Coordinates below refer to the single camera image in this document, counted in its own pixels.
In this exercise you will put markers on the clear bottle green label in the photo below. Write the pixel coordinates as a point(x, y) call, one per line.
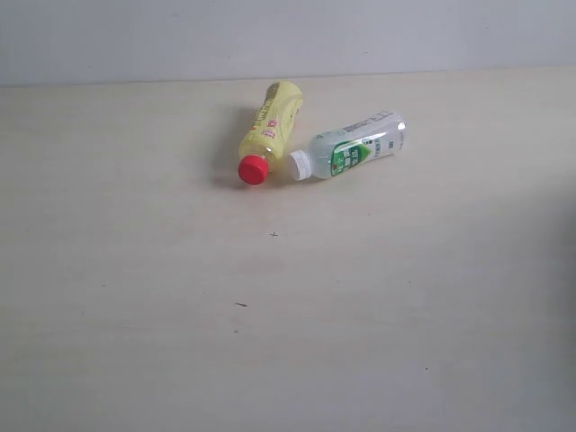
point(334, 152)

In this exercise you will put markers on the yellow bottle red cap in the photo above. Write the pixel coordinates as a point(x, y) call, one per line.
point(262, 149)

